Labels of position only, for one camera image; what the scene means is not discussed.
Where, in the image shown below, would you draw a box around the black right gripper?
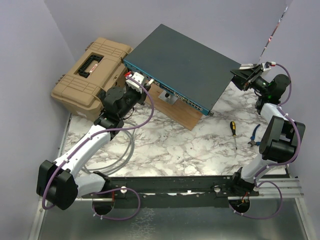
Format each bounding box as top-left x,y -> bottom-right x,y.
227,65 -> 269,97

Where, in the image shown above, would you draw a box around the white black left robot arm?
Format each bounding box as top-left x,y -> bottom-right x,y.
36,85 -> 150,210

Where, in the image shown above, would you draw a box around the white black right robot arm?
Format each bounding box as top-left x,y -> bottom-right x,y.
229,61 -> 306,196

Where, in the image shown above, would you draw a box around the wooden base board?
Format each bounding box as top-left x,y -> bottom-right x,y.
148,84 -> 203,131

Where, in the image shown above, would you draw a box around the yellow black screwdriver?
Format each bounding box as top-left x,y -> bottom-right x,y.
230,121 -> 238,150

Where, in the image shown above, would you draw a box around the tan plastic tool case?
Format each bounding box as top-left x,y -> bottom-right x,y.
51,37 -> 133,122

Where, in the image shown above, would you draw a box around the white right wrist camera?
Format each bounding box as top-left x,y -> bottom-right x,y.
261,61 -> 277,72

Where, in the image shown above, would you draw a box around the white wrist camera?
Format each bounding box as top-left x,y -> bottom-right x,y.
261,61 -> 277,72
124,71 -> 146,94

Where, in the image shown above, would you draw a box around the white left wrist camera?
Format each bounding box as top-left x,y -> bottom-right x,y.
124,71 -> 146,94

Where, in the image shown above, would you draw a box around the metal switch stand bracket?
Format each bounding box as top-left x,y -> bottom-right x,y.
158,91 -> 178,105

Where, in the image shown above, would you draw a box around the grey coiled network cable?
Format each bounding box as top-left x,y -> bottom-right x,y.
79,122 -> 141,175

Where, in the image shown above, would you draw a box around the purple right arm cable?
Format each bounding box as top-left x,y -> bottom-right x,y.
233,62 -> 302,220

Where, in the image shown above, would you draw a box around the dark blue network switch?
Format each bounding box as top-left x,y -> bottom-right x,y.
123,24 -> 241,116

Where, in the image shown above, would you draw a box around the blue handled pliers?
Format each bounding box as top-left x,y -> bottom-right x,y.
247,124 -> 261,148

